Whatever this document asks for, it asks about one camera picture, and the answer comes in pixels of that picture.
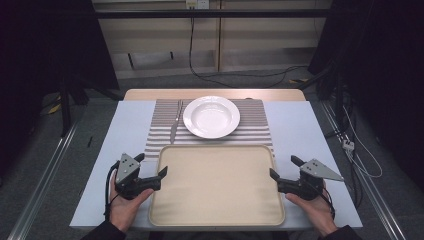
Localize person's right hand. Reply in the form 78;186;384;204
285;186;339;238

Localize aluminium floor rail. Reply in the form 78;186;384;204
7;119;82;240
319;99;408;240

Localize beige rectangular tray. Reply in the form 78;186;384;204
148;144;287;228

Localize long black floor cable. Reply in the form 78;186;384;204
188;17;309;89

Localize silver fork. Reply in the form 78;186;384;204
169;99;184;145

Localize white cable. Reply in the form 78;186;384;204
342;105;384;179

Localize light wooden shelf unit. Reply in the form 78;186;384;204
91;0;334;80

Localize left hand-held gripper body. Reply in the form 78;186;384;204
114;152;163;201

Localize black curtain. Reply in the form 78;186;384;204
307;0;424;191
0;0;120;174

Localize person's left hand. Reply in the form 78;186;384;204
108;171;155;234

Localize striped placemat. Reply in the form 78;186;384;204
143;98;276;160

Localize black horizontal bar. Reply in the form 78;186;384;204
94;8;332;20

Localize white round plate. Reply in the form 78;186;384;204
182;95;241;140

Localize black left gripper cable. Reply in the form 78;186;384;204
103;160;121;222

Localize white wall outlet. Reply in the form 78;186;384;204
185;0;211;10

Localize black metal stand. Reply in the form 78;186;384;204
57;75;90;138

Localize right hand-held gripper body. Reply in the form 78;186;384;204
277;158;345;202

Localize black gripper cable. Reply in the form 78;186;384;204
320;187;337;220
103;160;121;222

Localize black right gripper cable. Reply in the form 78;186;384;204
320;187;337;220

